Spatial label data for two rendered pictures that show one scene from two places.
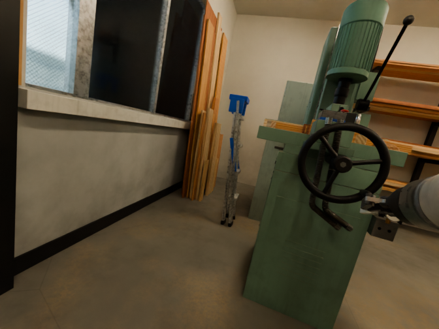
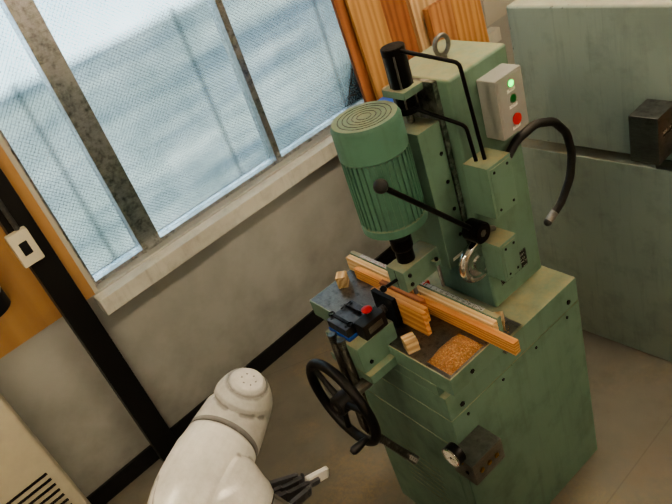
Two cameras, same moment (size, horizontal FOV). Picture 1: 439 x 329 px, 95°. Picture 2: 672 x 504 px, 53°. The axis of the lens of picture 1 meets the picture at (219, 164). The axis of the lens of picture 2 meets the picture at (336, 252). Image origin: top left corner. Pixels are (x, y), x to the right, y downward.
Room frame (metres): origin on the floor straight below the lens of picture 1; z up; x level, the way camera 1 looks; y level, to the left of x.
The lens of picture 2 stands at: (-0.13, -1.48, 2.14)
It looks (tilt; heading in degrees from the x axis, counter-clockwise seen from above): 33 degrees down; 46
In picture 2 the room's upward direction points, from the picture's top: 20 degrees counter-clockwise
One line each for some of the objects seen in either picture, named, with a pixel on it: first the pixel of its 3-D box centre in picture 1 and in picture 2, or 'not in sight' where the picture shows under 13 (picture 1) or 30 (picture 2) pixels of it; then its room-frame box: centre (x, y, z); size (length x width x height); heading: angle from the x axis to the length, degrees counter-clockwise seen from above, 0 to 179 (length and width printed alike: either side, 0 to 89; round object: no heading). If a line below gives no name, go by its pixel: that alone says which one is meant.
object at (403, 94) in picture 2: not in sight; (401, 78); (1.18, -0.55, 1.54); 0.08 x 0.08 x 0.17; 74
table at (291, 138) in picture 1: (323, 144); (388, 331); (0.95, -0.45, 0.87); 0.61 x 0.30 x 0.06; 74
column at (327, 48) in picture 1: (329, 98); (470, 178); (1.33, -0.59, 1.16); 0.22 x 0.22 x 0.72; 74
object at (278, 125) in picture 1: (336, 137); (427, 305); (1.04, -0.55, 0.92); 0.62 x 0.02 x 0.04; 74
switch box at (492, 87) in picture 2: not in sight; (503, 102); (1.32, -0.74, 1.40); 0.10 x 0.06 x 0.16; 164
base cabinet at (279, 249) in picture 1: (298, 228); (480, 406); (1.16, -0.55, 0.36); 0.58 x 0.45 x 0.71; 164
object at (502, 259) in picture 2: (357, 125); (498, 253); (1.18, -0.72, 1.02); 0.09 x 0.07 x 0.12; 74
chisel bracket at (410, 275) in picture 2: (334, 115); (415, 268); (1.07, -0.52, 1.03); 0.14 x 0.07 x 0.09; 164
